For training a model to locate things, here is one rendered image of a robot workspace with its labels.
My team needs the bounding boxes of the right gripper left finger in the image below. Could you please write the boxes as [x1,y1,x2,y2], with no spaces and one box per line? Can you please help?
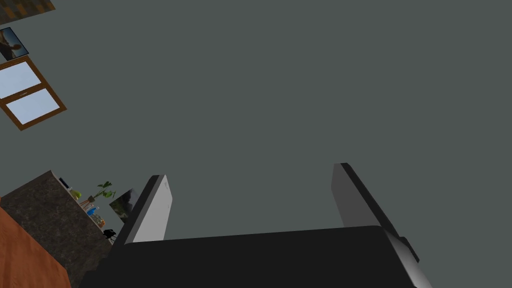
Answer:
[115,174,174,246]

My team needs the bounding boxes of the yellow patterned wall picture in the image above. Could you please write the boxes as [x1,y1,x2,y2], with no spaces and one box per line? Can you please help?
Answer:
[0,0,57,27]

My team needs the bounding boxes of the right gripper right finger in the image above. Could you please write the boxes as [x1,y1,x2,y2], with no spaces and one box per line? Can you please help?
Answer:
[330,162,401,238]

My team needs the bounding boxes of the dark stone cabinet with items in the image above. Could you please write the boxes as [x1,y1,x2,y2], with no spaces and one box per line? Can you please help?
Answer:
[0,169,118,288]

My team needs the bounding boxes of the dark green wall picture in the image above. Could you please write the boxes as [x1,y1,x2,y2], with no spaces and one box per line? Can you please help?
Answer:
[108,187,140,225]

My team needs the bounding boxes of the blue wall picture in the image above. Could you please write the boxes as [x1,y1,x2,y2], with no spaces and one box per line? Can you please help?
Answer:
[0,26,30,63]

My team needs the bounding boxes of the brown framed window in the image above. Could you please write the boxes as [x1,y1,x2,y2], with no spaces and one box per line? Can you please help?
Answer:
[0,55,68,132]

